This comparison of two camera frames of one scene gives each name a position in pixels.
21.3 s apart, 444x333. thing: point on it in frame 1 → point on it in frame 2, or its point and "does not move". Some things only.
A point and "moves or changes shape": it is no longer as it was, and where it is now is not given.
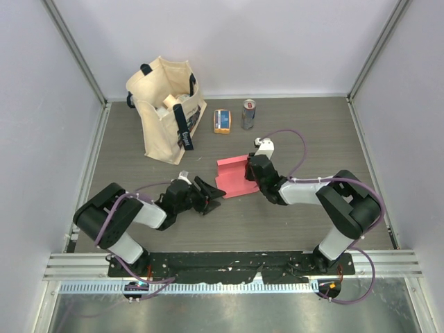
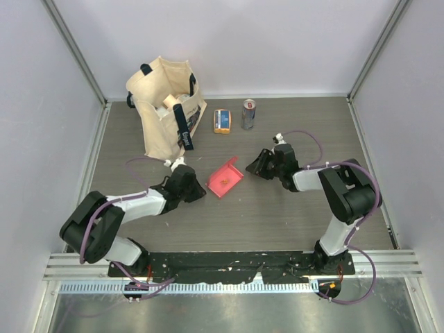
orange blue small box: (222, 121) does not move
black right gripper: (248, 174) → (259, 165)
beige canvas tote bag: (166, 137) does not move
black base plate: (232, 267) does not move
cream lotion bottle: (169, 100) does not move
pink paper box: (232, 177) moves or changes shape
